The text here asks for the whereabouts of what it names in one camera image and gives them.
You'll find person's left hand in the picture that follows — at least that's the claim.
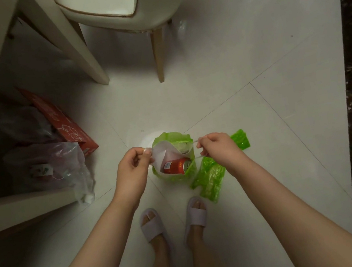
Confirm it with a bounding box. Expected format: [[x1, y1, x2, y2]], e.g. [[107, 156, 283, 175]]
[[107, 145, 161, 212]]

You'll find person's right hand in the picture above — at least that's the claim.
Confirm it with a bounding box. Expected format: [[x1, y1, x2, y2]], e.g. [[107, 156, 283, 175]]
[[195, 127, 253, 183]]

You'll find new green bag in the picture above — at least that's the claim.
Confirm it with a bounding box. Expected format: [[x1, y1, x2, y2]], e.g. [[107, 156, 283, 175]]
[[183, 128, 259, 207]]

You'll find person's left forearm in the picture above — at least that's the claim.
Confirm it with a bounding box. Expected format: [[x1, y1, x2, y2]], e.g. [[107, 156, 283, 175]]
[[16, 191, 151, 267]]

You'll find person's right forearm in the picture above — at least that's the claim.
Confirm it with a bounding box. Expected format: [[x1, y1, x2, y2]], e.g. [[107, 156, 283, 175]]
[[230, 140, 352, 267]]

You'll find red soda can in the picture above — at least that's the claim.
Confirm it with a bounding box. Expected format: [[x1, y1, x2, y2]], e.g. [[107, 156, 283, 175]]
[[161, 157, 193, 178]]

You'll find clear plastic bag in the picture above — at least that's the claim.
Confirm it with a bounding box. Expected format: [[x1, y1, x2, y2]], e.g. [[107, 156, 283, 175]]
[[2, 136, 98, 217]]

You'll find red paper gift bag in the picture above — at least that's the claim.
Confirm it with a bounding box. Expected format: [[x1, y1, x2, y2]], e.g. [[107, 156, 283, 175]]
[[17, 77, 101, 165]]

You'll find white paper sheet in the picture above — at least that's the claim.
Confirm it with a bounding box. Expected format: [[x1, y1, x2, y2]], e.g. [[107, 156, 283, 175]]
[[148, 137, 198, 173]]

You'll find pale left slipper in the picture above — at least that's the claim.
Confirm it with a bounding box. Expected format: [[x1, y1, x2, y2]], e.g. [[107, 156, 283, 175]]
[[137, 205, 174, 256]]

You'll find pale slipper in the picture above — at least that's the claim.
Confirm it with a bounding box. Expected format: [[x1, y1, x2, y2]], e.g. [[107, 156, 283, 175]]
[[177, 195, 212, 243], [137, 205, 174, 256]]

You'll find pale right slipper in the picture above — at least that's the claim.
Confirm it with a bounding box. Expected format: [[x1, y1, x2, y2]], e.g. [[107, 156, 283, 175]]
[[177, 195, 212, 243]]

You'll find cream dining chair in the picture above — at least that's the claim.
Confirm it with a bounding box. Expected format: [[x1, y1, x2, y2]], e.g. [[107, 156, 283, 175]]
[[50, 0, 203, 99]]

